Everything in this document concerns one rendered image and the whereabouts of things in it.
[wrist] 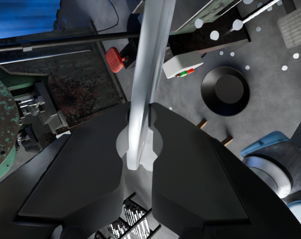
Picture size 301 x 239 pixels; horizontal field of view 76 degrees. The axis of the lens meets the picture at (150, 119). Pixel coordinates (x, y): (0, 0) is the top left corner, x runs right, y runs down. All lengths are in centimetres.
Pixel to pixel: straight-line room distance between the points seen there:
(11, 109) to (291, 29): 155
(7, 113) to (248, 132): 152
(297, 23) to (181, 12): 62
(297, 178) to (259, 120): 74
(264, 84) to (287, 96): 12
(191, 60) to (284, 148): 36
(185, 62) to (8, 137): 121
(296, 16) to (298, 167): 59
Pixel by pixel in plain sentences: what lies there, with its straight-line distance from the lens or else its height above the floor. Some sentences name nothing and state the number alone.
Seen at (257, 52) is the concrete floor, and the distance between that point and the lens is 118.
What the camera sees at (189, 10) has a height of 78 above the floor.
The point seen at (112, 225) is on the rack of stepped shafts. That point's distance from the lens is 248.
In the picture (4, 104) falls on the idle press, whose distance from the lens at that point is 155.
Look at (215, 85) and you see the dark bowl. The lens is 130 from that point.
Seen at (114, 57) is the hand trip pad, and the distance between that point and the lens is 63.
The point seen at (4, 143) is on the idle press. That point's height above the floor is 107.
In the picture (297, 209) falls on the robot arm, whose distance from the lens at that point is 58.
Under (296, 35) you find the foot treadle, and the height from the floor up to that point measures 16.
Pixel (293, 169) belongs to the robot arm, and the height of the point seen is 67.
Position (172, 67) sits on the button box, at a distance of 64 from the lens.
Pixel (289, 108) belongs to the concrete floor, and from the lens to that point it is 120.
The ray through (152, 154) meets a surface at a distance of 173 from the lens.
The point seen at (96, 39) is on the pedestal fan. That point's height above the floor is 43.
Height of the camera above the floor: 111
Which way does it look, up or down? 38 degrees down
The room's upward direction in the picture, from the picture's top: 117 degrees counter-clockwise
